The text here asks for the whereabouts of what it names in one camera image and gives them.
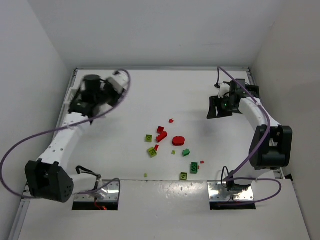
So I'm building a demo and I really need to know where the small dark green lego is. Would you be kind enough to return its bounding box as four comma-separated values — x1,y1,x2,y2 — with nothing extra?
182,148,191,157

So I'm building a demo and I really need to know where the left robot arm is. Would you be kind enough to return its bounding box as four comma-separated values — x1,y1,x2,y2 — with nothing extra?
25,71,127,203

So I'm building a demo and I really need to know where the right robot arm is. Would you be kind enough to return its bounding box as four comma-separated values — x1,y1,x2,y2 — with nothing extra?
207,79,293,191

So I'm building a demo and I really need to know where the white two-compartment container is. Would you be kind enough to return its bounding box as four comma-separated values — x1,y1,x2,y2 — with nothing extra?
64,87,78,106

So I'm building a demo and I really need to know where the red oval lego piece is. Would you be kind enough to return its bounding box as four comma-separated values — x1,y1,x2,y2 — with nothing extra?
172,136,185,146

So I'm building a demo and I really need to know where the red long lego brick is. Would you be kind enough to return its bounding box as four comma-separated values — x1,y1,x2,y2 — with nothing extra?
155,131,168,143

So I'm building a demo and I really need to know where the green lego brick with red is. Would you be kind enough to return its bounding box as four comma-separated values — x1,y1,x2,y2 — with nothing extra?
190,162,199,174

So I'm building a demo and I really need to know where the lime lego brick upper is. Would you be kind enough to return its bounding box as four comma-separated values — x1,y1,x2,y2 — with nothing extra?
145,134,153,143

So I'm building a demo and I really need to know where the lime lego brick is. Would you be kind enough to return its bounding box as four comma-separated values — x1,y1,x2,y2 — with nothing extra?
145,134,153,143
179,172,188,181
147,147,157,158

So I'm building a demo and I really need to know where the lime lego brick front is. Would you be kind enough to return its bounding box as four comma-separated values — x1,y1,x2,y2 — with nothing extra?
179,172,188,181

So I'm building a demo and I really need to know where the lime lego brick lower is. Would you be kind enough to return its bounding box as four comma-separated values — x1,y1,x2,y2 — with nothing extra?
147,147,157,158

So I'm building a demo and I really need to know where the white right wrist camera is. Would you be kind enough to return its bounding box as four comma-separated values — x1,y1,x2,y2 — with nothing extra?
217,83,230,99

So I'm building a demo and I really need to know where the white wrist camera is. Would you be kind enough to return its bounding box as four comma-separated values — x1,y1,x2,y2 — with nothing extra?
108,72,128,93
217,83,230,99

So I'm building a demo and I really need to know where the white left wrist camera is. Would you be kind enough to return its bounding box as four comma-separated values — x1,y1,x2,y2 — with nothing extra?
108,72,128,93

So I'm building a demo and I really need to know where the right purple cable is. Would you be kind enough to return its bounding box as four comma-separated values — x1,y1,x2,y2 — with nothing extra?
214,66,283,207

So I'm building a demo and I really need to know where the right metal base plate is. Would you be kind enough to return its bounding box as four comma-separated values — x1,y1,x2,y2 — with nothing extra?
207,181,255,203

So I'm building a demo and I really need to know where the metal base plate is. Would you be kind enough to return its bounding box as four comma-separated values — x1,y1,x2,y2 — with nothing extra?
73,180,121,203
207,181,255,203

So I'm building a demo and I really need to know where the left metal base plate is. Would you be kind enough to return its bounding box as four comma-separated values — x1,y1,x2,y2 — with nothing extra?
73,180,121,203

